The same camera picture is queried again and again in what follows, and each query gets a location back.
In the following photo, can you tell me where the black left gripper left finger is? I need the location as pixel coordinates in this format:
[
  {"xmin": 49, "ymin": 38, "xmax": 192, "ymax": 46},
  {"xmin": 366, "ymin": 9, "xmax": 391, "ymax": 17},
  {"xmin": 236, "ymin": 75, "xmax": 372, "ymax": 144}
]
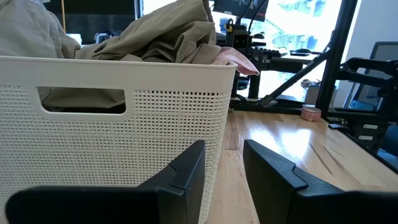
[{"xmin": 137, "ymin": 139, "xmax": 206, "ymax": 224}]

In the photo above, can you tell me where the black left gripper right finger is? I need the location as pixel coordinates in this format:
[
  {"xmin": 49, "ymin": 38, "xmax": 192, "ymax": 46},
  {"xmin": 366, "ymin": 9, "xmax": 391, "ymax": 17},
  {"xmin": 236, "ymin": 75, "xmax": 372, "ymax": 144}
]
[{"xmin": 243, "ymin": 139, "xmax": 345, "ymax": 224}]

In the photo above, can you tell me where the pink garment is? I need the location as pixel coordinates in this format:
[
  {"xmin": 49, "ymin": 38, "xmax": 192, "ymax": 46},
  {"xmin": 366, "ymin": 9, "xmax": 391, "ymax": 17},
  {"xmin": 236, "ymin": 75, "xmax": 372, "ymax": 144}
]
[{"xmin": 211, "ymin": 46, "xmax": 261, "ymax": 77}]

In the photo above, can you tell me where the beige khaki garment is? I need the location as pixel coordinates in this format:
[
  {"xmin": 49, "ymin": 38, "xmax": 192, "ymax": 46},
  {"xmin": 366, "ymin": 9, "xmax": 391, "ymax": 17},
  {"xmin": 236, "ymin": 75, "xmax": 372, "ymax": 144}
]
[{"xmin": 0, "ymin": 0, "xmax": 225, "ymax": 113}]

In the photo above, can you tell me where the black jointed mount arm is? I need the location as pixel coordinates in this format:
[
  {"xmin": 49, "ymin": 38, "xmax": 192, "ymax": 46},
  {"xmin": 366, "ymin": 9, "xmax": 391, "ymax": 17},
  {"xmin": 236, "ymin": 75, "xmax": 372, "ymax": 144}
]
[{"xmin": 338, "ymin": 57, "xmax": 398, "ymax": 105}]

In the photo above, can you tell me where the black keyboard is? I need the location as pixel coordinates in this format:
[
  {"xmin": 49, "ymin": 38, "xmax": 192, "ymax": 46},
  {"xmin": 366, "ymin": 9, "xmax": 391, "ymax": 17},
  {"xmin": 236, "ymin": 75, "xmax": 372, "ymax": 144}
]
[{"xmin": 253, "ymin": 45, "xmax": 289, "ymax": 58}]

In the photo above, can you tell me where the black computer mouse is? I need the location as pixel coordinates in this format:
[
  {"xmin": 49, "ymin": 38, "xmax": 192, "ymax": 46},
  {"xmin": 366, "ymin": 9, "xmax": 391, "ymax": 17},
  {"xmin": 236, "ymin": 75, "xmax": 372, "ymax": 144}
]
[{"xmin": 290, "ymin": 47, "xmax": 313, "ymax": 57}]

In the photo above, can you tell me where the black computer monitor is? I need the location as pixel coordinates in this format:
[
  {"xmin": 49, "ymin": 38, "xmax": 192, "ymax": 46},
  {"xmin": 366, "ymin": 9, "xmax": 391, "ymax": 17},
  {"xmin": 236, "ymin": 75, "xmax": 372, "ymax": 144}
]
[{"xmin": 212, "ymin": 0, "xmax": 270, "ymax": 22}]

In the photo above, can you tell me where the small round pale object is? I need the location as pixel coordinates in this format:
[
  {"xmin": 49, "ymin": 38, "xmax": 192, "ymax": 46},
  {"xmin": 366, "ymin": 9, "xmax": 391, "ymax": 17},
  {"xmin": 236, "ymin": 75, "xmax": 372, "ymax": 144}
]
[{"xmin": 300, "ymin": 105, "xmax": 322, "ymax": 123}]

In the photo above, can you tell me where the black box with white labels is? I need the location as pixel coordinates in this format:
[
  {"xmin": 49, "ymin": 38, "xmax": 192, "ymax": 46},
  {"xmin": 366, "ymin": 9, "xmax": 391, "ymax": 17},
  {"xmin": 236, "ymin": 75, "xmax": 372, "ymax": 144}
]
[{"xmin": 328, "ymin": 119, "xmax": 392, "ymax": 150}]

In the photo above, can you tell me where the white woven plastic laundry basket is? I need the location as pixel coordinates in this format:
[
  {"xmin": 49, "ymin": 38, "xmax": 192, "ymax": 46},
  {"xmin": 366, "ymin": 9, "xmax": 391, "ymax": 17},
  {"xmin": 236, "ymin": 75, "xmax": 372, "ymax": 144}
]
[{"xmin": 0, "ymin": 55, "xmax": 238, "ymax": 224}]

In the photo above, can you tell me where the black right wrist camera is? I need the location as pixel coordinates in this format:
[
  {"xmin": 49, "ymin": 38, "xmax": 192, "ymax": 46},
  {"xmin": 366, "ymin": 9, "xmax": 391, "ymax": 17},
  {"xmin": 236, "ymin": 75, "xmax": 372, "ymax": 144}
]
[{"xmin": 231, "ymin": 30, "xmax": 251, "ymax": 50}]

